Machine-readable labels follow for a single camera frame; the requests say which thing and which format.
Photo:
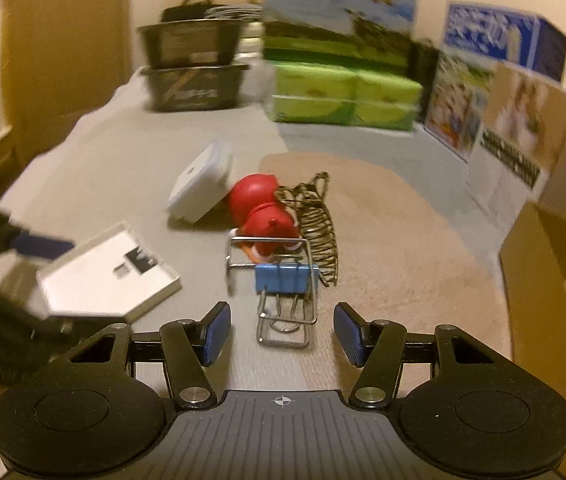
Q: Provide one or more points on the shallow cardboard box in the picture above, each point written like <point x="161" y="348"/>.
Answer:
<point x="563" y="310"/>

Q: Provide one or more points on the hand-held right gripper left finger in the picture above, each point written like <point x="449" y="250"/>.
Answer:
<point x="217" y="332"/>

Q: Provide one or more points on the green meadow milk gift box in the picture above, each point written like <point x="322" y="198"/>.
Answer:
<point x="338" y="15"/>

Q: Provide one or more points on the green tissue pack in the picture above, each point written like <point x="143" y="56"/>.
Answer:
<point x="313" y="92"/>
<point x="388" y="102"/>

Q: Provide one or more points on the dark box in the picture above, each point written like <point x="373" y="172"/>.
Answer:
<point x="425" y="67"/>

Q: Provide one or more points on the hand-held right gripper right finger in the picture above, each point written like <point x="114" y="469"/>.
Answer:
<point x="349" y="332"/>

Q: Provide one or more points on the blue milk carton box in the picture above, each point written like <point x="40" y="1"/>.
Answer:
<point x="483" y="60"/>

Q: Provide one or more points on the black laptop bag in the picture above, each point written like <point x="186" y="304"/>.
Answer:
<point x="185" y="7"/>

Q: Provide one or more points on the bronze hair claw clip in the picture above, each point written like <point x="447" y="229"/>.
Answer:
<point x="318" y="230"/>

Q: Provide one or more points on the black plastic basket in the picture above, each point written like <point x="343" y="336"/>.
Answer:
<point x="190" y="42"/>
<point x="195" y="87"/>

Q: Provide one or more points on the blue binder clip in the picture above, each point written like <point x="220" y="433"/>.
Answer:
<point x="288" y="280"/>

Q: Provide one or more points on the red cat figurine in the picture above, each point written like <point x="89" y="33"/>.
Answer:
<point x="263" y="210"/>

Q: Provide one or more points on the white appliance box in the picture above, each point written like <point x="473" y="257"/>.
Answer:
<point x="538" y="150"/>

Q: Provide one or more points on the white square charger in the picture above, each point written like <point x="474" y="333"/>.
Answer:
<point x="198" y="185"/>

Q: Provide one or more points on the striped grey fabric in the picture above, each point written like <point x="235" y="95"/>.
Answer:
<point x="235" y="11"/>

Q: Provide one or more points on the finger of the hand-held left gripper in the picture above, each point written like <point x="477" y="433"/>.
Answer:
<point x="8" y="310"/>
<point x="38" y="246"/>

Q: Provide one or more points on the wooden door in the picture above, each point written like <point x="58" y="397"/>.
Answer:
<point x="63" y="45"/>

